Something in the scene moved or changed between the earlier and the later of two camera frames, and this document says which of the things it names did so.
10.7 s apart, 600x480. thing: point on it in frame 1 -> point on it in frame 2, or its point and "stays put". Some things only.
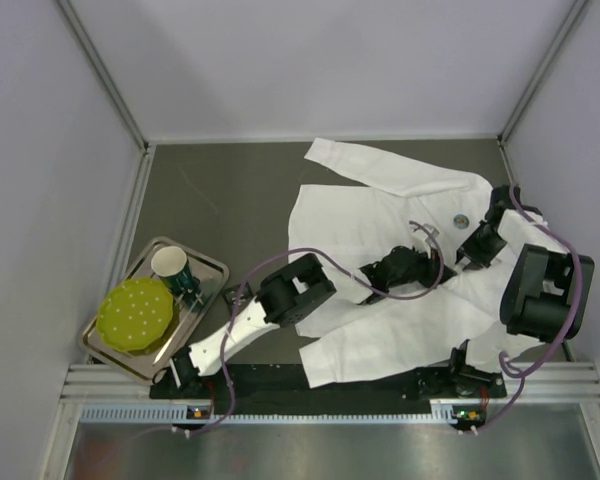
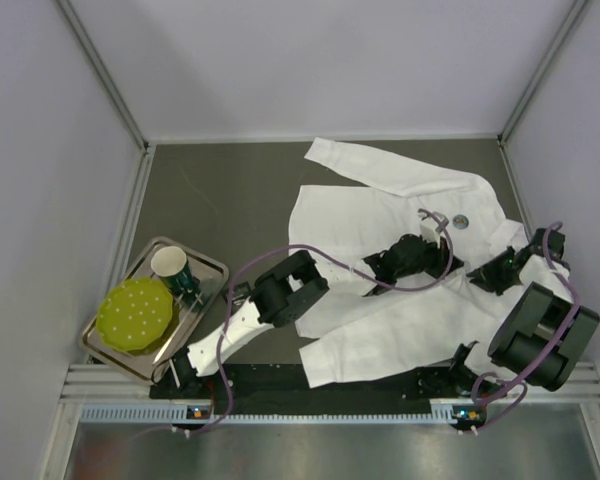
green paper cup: x=170 y=263 stays put
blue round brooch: x=461 y=221 stays put
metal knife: x=165 y=347 stays put
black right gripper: x=476 y=248 -> x=487 y=275
